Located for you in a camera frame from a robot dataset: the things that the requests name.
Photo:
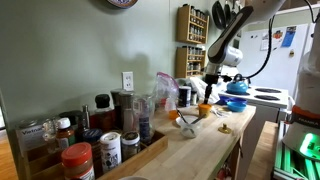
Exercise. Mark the blue lid jar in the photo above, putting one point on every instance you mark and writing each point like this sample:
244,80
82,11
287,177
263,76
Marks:
92,135

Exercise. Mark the wooden kitchen cart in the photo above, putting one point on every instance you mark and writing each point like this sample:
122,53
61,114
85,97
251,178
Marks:
238,150

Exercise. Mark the blue fridge paper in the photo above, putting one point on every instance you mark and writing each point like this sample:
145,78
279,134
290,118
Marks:
288,36

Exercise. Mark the light blue plastic bowl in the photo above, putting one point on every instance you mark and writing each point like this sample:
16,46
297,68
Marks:
236,106

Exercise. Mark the dark round canister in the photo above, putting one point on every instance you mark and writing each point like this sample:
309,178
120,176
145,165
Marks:
184,96

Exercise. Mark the white labelled box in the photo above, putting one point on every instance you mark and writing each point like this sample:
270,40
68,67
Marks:
31,135

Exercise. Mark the white spice shaker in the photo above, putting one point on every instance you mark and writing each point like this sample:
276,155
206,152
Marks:
110,153

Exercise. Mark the wooden wall spice rack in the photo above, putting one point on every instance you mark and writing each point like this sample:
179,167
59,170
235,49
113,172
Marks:
180,63
181,26

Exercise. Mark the black stove burner coil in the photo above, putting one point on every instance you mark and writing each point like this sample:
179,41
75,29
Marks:
268,90
266,97

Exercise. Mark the white refrigerator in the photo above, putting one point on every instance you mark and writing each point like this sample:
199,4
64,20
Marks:
283,66

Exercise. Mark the small fridge magnet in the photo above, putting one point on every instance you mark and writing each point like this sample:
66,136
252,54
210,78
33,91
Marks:
291,53

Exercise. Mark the gold yellow metal cup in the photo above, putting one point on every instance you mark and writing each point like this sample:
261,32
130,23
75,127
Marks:
204,113

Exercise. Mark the red orange fridge magnet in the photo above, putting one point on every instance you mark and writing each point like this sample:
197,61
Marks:
277,34

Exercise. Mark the thin metal bottle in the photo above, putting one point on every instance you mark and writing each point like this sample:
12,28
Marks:
86,115

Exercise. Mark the robot mounting stand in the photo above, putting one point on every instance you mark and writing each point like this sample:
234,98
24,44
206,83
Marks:
286,166

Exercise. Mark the white crumpled cloth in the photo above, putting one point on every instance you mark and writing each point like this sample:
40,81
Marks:
220,112

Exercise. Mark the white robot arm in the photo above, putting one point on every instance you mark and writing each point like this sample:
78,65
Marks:
230,30

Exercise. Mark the dark bottle black cap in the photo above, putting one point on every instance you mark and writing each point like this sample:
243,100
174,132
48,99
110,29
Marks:
103,118

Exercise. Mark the clear zip bag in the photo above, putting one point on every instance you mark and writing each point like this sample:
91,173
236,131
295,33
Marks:
165,86

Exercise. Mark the black hanging pan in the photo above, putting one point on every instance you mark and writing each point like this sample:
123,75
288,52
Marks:
218,15
228,11

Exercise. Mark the white kitchen stove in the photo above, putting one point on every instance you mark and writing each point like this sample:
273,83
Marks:
263,116

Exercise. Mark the white fridge paper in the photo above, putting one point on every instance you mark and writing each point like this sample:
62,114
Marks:
265,41

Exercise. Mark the gold lid with knob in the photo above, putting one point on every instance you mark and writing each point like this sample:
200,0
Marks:
225,129

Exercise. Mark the white paper bag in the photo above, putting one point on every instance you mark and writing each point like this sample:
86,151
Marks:
198,87

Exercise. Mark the clear plastic container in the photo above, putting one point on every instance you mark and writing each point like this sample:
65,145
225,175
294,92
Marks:
190,132

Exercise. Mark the small bottle black cap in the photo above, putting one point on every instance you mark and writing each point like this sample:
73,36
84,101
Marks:
194,99

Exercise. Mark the small orange cup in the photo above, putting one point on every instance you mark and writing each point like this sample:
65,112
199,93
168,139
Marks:
173,115

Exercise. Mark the red lid jar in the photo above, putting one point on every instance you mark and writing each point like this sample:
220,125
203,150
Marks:
78,166

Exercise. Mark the dark pepper grinder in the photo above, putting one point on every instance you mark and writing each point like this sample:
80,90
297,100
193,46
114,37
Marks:
116,100

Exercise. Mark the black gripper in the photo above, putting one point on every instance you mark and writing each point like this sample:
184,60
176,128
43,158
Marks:
211,79

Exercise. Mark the grey metal utensil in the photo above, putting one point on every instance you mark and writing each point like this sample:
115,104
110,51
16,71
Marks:
199,118

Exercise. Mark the orange round lid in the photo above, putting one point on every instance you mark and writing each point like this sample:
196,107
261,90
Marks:
205,106

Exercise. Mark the white wall outlet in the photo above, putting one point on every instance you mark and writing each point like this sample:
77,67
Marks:
127,81

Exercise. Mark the dark blue plastic cup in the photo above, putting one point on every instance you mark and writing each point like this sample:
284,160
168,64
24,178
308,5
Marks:
239,99
223,99

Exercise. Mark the small clear glass jar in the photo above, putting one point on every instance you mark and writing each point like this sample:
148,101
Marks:
50,130

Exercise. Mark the decorative wall plate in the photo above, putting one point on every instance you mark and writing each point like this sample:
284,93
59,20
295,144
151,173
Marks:
121,3

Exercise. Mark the brown bottle white cap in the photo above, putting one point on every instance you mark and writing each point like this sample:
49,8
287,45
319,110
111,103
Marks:
65,136

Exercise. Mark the wooden spice tray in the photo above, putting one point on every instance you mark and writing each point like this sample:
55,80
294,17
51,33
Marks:
146,153

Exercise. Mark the black lid jar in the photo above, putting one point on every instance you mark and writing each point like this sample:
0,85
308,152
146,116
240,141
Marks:
71,116

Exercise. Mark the dark contents glass jar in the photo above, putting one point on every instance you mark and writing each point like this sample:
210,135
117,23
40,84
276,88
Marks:
130,148

